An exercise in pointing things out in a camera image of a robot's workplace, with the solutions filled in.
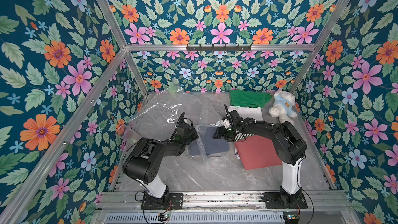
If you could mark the white slotted cable duct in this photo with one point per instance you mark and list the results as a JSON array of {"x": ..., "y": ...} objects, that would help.
[{"x": 196, "y": 218}]

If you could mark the white teddy bear blue shirt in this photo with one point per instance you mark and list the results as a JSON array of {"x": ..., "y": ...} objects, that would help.
[{"x": 282, "y": 107}]

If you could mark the green t-shirt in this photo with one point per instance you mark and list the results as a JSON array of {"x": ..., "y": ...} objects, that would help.
[{"x": 249, "y": 99}]

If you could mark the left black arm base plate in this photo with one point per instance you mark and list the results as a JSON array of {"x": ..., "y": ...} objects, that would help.
[{"x": 169, "y": 201}]

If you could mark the aluminium front rail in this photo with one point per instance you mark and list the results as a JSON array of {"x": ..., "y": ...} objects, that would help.
[{"x": 317, "y": 200}]

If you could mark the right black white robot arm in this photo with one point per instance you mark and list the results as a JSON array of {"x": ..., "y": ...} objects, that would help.
[{"x": 288, "y": 144}]

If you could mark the green white striped garment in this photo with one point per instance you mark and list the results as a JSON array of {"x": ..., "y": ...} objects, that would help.
[{"x": 241, "y": 137}]

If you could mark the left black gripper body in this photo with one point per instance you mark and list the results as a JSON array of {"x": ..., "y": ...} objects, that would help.
[{"x": 190, "y": 137}]

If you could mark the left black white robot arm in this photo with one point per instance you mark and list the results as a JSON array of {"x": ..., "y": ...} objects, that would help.
[{"x": 144, "y": 161}]

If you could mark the black wall hook rail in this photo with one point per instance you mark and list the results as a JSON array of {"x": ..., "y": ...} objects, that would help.
[{"x": 213, "y": 47}]

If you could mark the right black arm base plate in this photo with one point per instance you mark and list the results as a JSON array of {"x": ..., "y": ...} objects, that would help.
[{"x": 277, "y": 200}]

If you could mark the red garment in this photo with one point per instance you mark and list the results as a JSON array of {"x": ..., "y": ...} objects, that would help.
[{"x": 257, "y": 152}]

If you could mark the clear plastic vacuum bag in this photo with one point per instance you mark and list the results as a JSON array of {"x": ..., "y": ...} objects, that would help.
[{"x": 158, "y": 118}]

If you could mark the dark blue garment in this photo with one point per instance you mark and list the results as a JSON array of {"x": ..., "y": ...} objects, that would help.
[{"x": 206, "y": 142}]

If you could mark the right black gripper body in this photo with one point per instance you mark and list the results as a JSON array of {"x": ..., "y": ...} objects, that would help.
[{"x": 231, "y": 126}]

